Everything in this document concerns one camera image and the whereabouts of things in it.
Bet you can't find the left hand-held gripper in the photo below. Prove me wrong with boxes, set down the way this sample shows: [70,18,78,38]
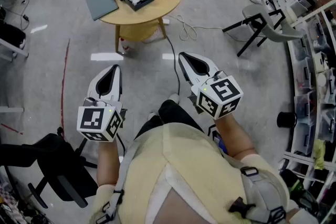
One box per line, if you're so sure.
[77,64,128,143]

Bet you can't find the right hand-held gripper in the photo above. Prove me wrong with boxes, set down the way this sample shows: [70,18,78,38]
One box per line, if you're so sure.
[178,51,244,121]

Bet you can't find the person's left forearm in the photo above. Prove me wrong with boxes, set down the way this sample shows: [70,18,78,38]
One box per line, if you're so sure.
[96,138,126,187]

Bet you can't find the person's right forearm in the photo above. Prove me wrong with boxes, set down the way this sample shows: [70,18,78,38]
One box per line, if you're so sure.
[215,111,258,159]

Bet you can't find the plastic bottle with red label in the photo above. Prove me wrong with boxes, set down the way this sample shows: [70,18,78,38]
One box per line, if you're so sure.
[120,38,137,56]

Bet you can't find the person's black trousers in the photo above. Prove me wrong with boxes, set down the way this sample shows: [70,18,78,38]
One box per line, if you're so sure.
[133,99,204,140]

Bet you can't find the round wooden table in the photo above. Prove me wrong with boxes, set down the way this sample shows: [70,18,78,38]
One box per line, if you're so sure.
[86,0,184,55]

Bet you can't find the grey rectangular mat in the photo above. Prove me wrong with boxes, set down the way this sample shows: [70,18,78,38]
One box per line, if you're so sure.
[85,0,120,21]

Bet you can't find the grey chair with black legs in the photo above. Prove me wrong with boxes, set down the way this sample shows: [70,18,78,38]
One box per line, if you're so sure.
[222,4,305,58]

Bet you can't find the black office chair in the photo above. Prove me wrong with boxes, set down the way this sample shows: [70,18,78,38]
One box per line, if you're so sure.
[0,127,99,209]

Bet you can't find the person's yellow knitted top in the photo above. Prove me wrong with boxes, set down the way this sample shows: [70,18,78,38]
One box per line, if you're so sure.
[89,122,291,224]

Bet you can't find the white desk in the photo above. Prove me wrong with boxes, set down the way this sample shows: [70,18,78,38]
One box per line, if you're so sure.
[0,38,29,62]

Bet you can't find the black cylindrical pot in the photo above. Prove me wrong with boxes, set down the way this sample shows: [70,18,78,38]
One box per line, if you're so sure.
[277,111,298,129]

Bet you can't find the white shelf with clear bins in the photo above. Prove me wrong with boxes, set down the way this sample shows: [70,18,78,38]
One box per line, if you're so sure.
[278,0,336,224]

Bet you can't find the yellow-green cloth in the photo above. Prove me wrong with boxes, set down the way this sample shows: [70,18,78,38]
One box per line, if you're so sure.
[313,138,326,170]

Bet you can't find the black floor cable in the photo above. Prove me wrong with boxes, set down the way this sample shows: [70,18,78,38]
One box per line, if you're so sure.
[165,34,182,95]

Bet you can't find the white floor cable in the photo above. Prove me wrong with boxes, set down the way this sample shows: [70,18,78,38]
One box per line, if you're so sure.
[167,14,253,42]

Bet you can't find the grey strap harness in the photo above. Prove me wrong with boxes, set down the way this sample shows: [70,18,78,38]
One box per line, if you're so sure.
[96,136,288,224]

